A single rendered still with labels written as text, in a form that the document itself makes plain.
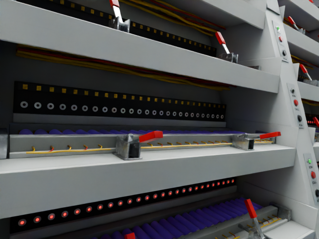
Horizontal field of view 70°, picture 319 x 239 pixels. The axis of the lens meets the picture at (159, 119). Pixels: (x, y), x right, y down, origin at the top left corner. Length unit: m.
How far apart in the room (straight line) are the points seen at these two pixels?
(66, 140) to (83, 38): 0.14
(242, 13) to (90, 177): 0.54
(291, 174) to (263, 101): 0.20
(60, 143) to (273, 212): 0.52
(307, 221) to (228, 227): 0.22
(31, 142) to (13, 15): 0.15
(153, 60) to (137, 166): 0.17
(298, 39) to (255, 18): 0.25
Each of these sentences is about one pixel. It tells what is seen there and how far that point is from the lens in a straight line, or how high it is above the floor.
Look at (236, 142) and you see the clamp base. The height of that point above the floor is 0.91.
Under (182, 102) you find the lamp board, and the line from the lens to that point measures 0.59.
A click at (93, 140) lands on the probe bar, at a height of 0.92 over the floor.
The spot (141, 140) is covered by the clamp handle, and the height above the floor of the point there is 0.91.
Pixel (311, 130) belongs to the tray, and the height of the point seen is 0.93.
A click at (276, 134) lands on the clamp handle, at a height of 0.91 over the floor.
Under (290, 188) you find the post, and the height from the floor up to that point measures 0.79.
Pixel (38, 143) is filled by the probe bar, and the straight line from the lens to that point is 0.32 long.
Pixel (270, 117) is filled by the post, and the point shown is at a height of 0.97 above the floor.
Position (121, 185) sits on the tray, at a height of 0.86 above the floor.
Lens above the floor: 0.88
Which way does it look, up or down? 12 degrees up
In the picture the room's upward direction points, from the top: 6 degrees counter-clockwise
